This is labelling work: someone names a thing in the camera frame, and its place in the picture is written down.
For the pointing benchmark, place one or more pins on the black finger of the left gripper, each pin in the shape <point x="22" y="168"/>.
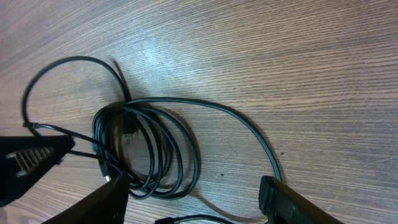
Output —
<point x="26" y="159"/>

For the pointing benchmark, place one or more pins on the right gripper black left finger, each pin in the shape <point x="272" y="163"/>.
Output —
<point x="106" y="205"/>

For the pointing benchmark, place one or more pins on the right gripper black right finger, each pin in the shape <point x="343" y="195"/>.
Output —
<point x="282" y="205"/>

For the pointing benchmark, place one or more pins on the black USB cable long loop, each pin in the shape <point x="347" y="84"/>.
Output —
<point x="239" y="116"/>

